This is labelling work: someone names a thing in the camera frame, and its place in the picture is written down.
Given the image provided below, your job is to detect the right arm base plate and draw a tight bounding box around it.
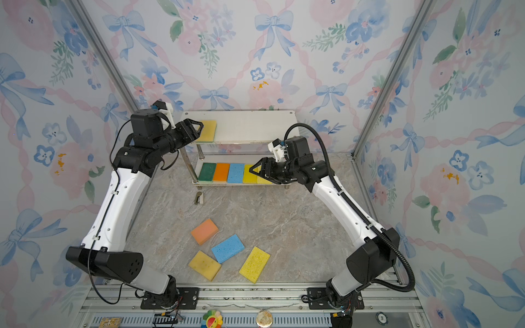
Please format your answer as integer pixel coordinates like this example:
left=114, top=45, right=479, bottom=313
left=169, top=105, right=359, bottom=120
left=301, top=287, right=364, bottom=312

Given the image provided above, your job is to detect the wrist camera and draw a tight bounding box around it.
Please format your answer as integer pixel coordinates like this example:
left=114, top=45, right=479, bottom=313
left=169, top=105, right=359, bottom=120
left=268, top=139, right=287, bottom=163
left=151, top=100, right=175, bottom=130

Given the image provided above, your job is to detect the peach pink sponge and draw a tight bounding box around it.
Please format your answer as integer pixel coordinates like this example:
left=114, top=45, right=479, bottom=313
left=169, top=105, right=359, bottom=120
left=191, top=219, right=220, bottom=246

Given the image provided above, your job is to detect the round gold badge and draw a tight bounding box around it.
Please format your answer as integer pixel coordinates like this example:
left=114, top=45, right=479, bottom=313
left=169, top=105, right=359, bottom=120
left=256, top=310, right=273, bottom=328

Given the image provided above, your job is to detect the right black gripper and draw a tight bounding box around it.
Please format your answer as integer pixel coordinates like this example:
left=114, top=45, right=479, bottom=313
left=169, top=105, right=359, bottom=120
left=249, top=159, right=299, bottom=185

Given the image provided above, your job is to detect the round white dial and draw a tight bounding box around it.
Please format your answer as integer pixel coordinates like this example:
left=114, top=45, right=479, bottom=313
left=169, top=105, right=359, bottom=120
left=375, top=312, right=388, bottom=326

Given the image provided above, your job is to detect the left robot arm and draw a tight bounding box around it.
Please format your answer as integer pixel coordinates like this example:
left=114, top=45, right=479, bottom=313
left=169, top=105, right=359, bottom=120
left=66, top=108, right=204, bottom=309

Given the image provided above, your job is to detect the blue sponge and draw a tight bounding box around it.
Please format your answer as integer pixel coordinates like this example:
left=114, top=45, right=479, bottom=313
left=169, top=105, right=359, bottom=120
left=227, top=163, right=245, bottom=184
left=211, top=235, right=245, bottom=264

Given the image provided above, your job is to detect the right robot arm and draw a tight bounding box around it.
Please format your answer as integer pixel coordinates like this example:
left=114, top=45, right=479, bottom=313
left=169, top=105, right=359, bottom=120
left=249, top=137, right=399, bottom=308

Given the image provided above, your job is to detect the black corrugated cable hose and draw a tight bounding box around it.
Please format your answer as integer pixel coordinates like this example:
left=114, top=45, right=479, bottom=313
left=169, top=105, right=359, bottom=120
left=284, top=122, right=416, bottom=293

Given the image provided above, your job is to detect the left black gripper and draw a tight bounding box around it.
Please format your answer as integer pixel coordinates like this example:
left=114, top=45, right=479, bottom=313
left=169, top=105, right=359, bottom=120
left=155, top=119, right=204, bottom=160

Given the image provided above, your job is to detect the green scrub sponge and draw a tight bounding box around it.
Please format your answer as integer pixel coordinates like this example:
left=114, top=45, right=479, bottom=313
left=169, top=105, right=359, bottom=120
left=198, top=163, right=217, bottom=183

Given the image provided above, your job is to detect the white two-tier shelf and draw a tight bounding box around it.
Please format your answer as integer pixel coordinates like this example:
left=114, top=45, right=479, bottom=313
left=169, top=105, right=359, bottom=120
left=181, top=110, right=298, bottom=189

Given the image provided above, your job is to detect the yellow orange sponge bottom left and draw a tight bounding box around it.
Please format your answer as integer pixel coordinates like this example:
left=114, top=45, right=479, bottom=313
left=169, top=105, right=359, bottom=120
left=189, top=251, right=221, bottom=282

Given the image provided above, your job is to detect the small yellow patterned card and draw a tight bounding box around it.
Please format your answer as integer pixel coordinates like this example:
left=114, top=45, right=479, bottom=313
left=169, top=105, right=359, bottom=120
left=98, top=317, right=123, bottom=328

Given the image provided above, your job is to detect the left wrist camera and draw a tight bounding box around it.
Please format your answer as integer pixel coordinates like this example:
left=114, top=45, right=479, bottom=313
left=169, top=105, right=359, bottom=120
left=151, top=100, right=175, bottom=130

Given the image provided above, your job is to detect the colourful round toy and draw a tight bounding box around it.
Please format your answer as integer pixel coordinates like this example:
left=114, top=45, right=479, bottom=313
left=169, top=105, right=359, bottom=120
left=200, top=310, right=224, bottom=328

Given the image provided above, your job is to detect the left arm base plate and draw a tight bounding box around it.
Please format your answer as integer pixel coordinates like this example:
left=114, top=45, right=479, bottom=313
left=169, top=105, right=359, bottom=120
left=140, top=287, right=200, bottom=310

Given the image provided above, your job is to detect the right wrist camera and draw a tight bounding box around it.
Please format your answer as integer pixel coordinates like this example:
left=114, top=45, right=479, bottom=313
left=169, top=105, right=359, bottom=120
left=268, top=139, right=287, bottom=163

